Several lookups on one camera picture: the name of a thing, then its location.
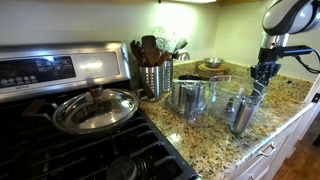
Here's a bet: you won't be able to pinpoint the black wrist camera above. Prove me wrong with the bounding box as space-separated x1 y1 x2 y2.
258 44 316 63

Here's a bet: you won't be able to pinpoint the black spatula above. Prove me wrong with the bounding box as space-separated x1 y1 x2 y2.
129 39 145 66

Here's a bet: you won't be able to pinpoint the under cabinet light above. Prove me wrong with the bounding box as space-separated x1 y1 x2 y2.
169 0 218 4

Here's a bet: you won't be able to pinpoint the slotted steel utensil holder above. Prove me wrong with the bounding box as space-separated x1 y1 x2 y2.
138 64 164 101

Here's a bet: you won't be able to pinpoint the small steel bowl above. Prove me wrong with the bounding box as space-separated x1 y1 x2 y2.
203 57 225 69

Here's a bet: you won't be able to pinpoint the wooden spatula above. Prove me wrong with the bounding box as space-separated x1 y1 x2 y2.
141 34 161 67

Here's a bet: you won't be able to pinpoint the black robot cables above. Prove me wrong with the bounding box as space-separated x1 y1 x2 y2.
294 49 320 75

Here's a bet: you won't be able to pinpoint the wire whisk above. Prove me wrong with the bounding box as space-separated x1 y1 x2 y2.
153 26 178 54

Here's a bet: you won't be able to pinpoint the clear food processor bowl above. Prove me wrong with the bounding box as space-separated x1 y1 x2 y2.
208 74 268 135

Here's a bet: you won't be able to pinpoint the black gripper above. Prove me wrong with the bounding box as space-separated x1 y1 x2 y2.
250 60 283 88

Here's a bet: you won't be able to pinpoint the dark food processor blade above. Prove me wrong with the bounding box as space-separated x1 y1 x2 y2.
251 81 268 101

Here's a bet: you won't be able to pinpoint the metal drawer handle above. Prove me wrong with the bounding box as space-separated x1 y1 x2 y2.
259 142 277 158

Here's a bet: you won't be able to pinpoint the wooden spoon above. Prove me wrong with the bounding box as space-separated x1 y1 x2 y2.
156 51 173 67

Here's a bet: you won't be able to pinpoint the perforated steel utensil holder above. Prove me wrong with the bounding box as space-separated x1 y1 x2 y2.
161 58 174 94

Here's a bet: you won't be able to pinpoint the stainless gas stove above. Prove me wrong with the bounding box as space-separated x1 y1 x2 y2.
0 41 199 180

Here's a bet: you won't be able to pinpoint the pan with wooden handle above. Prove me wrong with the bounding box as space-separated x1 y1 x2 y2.
21 98 141 136

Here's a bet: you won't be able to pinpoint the metal ladle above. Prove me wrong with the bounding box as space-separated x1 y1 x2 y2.
173 49 191 63

